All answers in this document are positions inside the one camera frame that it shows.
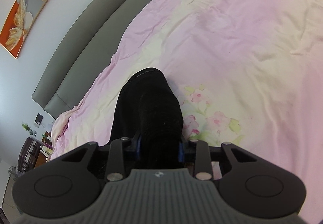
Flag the black pants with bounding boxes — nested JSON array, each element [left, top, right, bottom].
[[110, 67, 183, 168]]

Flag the wooden bedside table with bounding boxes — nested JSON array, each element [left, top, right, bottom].
[[35, 131, 53, 168]]

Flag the dark maroon suitcase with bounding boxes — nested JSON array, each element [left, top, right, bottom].
[[17, 137, 42, 173]]

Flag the small green potted plant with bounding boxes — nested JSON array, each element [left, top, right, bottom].
[[21, 123, 34, 136]]

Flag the standing fan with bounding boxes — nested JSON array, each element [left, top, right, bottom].
[[8, 166, 19, 181]]

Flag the grey upholstered headboard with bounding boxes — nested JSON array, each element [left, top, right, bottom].
[[32, 0, 151, 119]]

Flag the pink floral duvet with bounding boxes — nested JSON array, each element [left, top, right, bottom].
[[52, 0, 322, 223]]

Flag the black wall socket panel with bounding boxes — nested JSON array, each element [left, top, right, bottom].
[[35, 113, 43, 125]]

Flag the framed wall painting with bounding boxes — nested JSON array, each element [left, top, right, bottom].
[[1, 0, 48, 59]]

